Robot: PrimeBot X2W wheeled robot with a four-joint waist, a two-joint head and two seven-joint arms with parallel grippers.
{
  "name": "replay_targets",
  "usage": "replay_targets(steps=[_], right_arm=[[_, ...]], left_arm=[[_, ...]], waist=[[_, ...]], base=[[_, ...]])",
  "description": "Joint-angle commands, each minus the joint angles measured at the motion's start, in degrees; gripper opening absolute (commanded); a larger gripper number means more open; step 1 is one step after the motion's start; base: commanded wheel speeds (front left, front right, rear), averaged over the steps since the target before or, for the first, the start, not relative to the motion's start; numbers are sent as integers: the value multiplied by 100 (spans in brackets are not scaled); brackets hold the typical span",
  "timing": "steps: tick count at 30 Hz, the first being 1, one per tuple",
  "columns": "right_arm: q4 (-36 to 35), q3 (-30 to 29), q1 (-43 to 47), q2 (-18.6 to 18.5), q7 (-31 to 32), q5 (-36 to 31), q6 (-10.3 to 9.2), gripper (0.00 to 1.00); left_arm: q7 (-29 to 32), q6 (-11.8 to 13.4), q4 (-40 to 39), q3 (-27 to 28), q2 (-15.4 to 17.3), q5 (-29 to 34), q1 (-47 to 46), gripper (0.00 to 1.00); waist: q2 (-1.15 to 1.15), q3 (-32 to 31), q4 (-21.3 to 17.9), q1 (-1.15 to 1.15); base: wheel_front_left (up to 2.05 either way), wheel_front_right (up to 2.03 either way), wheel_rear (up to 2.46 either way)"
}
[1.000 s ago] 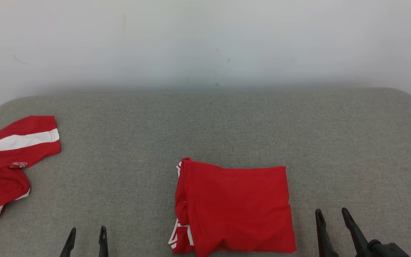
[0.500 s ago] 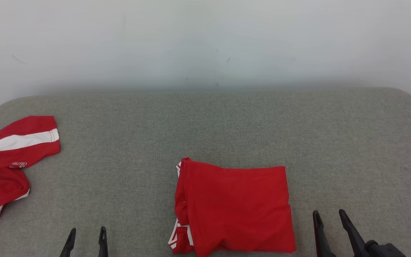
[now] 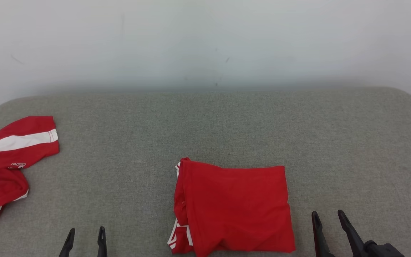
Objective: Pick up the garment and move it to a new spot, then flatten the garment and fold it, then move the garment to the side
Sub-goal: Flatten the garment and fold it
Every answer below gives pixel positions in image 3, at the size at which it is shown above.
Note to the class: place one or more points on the red white-striped shorts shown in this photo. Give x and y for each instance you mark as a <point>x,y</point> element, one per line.
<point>2,178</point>

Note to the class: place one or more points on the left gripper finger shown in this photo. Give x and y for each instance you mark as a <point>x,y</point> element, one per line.
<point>102,246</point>
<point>68,246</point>

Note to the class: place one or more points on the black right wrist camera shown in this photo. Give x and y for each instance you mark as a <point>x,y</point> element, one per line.
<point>384,250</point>

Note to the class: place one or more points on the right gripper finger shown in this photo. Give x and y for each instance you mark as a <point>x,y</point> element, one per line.
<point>351,235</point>
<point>319,235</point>

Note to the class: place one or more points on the red white basketball jersey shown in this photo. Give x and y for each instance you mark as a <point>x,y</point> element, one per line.
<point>234,207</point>

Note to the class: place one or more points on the grey fabric sofa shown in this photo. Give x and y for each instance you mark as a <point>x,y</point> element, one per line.
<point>205,125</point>

